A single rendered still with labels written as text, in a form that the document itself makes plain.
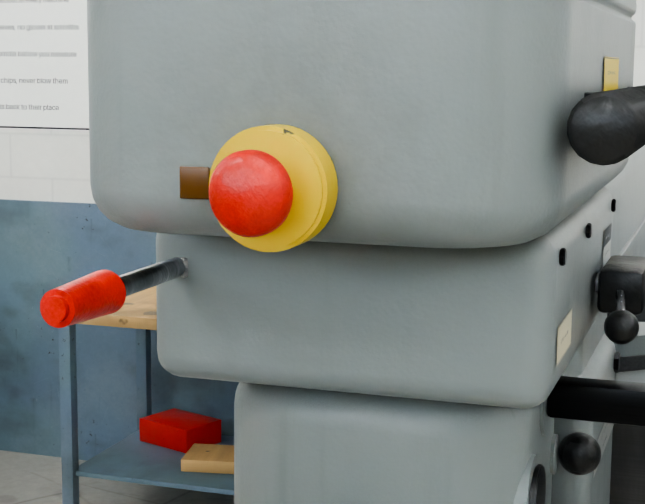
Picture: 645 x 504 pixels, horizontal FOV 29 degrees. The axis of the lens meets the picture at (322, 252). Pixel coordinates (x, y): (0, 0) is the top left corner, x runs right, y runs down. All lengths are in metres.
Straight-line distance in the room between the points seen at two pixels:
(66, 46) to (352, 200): 5.18
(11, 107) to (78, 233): 0.65
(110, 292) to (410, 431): 0.21
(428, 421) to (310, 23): 0.26
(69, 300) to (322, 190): 0.14
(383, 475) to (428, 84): 0.27
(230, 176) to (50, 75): 5.24
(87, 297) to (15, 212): 5.30
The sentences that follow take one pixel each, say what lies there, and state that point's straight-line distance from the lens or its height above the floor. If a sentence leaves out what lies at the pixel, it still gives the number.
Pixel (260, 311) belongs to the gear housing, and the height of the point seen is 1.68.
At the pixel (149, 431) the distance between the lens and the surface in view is 5.40.
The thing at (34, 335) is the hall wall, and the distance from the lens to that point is 5.98.
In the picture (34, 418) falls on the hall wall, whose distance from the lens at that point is 6.08.
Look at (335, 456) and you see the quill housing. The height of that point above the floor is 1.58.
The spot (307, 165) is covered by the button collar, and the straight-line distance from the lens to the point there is 0.58.
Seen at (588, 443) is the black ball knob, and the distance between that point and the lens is 0.90.
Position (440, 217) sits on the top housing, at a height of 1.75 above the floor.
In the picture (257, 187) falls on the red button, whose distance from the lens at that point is 0.56.
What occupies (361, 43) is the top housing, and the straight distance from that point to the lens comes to 0.60.
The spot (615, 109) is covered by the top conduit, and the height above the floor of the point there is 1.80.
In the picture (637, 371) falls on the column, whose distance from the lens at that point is 1.27.
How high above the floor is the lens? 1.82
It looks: 8 degrees down
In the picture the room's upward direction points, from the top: straight up
